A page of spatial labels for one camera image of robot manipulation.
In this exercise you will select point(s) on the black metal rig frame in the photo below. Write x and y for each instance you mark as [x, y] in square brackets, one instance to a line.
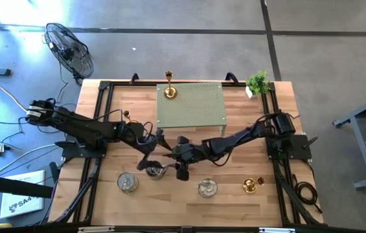
[237, 85]

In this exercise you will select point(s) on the grey metal table frame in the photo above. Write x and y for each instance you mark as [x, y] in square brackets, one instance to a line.
[361, 145]

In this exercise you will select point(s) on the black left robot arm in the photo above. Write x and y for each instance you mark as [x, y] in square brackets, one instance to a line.
[82, 127]

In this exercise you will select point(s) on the green plant in white pot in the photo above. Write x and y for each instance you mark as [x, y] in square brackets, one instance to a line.
[258, 83]

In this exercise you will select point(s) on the black metal beam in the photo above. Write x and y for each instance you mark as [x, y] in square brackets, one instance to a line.
[14, 186]

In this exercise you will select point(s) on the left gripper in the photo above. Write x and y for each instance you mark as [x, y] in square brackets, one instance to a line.
[144, 142]

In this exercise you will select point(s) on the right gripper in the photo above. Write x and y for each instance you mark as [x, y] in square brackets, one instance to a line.
[189, 153]

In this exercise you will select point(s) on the yellow object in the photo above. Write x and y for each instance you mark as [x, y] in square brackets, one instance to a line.
[1, 225]

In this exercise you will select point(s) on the silver candle tin snowman label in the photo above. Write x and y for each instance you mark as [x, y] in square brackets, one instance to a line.
[155, 173]

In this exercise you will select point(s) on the white light strip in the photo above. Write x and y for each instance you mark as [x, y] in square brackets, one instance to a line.
[95, 229]
[276, 230]

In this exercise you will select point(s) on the black floor fan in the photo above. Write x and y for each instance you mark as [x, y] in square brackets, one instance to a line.
[69, 51]

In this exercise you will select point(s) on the white mesh-top rack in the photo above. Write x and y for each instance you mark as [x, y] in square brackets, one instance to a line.
[192, 106]

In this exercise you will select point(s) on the black rig crossbar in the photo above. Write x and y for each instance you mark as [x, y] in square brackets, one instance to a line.
[202, 231]

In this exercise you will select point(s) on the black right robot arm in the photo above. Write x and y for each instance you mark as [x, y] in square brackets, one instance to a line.
[234, 140]

